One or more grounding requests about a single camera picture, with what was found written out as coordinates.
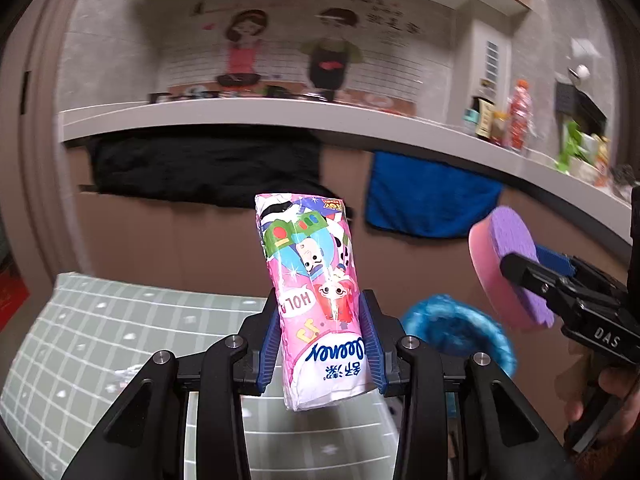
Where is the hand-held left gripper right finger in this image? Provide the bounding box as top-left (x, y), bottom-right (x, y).
top-left (360, 288), bottom-right (582, 480)

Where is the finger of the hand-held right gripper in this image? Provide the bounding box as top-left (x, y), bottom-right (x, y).
top-left (536, 244), bottom-right (573, 273)
top-left (500, 253), bottom-right (568, 303)

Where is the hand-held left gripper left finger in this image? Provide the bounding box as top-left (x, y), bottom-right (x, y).
top-left (60, 290), bottom-right (282, 480)

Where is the purple and pink sponge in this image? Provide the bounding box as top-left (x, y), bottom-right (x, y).
top-left (468, 206), bottom-right (557, 332)

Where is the pink and white tissue pack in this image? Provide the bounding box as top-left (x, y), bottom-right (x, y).
top-left (254, 192), bottom-right (377, 413)

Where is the bin with blue liner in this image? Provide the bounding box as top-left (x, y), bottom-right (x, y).
top-left (400, 294), bottom-right (517, 417)

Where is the person's right hand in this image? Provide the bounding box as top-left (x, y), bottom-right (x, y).
top-left (565, 365), bottom-right (640, 480)

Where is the orange snack packet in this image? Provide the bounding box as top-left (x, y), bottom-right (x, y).
top-left (593, 136), bottom-right (613, 187)

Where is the green packet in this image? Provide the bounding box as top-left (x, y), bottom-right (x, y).
top-left (554, 120), bottom-right (585, 173)

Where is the blue towel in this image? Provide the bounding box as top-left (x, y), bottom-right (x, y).
top-left (364, 151), bottom-right (504, 240)

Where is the brown cabinet front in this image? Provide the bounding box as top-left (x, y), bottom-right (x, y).
top-left (72, 132), bottom-right (636, 411)

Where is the orange plastic bottle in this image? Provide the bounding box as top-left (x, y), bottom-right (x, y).
top-left (506, 79), bottom-right (535, 152)

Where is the yellow-brown bottle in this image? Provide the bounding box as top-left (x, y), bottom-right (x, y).
top-left (475, 99), bottom-right (497, 142)

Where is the green gridded table mat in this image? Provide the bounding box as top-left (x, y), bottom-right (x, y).
top-left (0, 272), bottom-right (407, 480)

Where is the black cloth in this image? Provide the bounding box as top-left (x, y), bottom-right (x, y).
top-left (89, 131), bottom-right (353, 221)

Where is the white countertop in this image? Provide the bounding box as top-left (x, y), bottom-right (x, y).
top-left (59, 96), bottom-right (635, 248)

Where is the red floor mat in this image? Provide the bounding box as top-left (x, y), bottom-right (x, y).
top-left (0, 259), bottom-right (30, 332)

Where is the black wall-hung holder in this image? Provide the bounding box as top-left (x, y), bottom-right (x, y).
top-left (554, 82), bottom-right (608, 137)

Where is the cartoon wall poster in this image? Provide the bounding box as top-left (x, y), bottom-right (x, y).
top-left (155, 0), bottom-right (458, 113)

